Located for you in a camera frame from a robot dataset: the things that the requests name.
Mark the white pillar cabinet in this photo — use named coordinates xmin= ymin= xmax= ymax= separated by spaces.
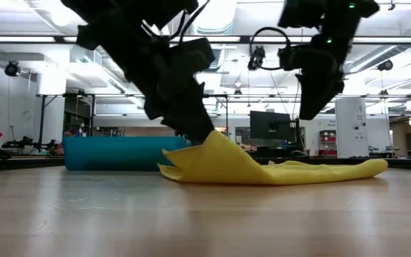
xmin=335 ymin=98 xmax=367 ymax=159

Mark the red tool cart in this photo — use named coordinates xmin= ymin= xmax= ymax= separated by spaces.
xmin=318 ymin=130 xmax=338 ymax=157

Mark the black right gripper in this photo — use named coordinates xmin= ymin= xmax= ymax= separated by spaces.
xmin=290 ymin=46 xmax=345 ymax=121

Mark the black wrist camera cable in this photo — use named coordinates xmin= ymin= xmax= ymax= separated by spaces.
xmin=141 ymin=0 xmax=212 ymax=46
xmin=248 ymin=26 xmax=293 ymax=71

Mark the ceiling vent grille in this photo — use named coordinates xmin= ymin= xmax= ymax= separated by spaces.
xmin=208 ymin=47 xmax=225 ymax=74

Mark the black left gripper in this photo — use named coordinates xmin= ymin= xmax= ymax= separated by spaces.
xmin=114 ymin=35 xmax=216 ymax=143

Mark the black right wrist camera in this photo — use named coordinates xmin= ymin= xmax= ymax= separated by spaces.
xmin=277 ymin=45 xmax=299 ymax=71

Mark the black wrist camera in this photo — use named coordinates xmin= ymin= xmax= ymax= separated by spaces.
xmin=171 ymin=37 xmax=216 ymax=75
xmin=277 ymin=45 xmax=299 ymax=71

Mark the yellow microfiber towel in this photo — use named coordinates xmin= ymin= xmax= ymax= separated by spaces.
xmin=157 ymin=130 xmax=390 ymax=186

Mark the teal plastic bin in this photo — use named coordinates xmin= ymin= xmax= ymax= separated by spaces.
xmin=62 ymin=136 xmax=192 ymax=172

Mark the black aluminium table frame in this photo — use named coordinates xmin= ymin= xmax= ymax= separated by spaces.
xmin=0 ymin=155 xmax=411 ymax=172

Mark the black ceiling-mounted camera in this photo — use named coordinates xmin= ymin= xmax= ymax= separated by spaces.
xmin=4 ymin=61 xmax=20 ymax=78
xmin=377 ymin=59 xmax=394 ymax=72
xmin=247 ymin=45 xmax=266 ymax=71

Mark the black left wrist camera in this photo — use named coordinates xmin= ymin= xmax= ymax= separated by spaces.
xmin=171 ymin=37 xmax=216 ymax=75

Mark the silver ceiling air duct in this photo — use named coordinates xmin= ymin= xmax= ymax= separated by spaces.
xmin=187 ymin=0 xmax=238 ymax=36

